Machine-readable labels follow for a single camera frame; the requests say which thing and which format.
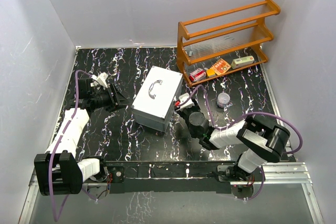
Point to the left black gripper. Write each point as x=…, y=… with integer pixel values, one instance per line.
x=116, y=100

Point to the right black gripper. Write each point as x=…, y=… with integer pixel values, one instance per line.
x=181, y=111

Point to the grey metal case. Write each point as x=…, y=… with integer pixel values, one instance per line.
x=153, y=105

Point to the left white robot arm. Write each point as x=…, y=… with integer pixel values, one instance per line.
x=56, y=169

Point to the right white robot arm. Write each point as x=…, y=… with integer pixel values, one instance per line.
x=266, y=140

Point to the red white medicine box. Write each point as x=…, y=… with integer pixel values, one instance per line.
x=197, y=75

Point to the orange patterned medicine packet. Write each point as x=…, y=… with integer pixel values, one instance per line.
x=220, y=67

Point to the white green medicine box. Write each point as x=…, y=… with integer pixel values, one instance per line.
x=242, y=62

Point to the clear plastic round container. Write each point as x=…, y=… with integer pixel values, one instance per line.
x=222, y=99

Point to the black front base bar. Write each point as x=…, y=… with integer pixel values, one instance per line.
x=180, y=176

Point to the small yellow box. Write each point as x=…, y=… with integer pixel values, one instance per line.
x=210, y=73

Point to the wooden three-tier shelf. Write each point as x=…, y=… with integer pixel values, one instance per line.
x=204, y=40

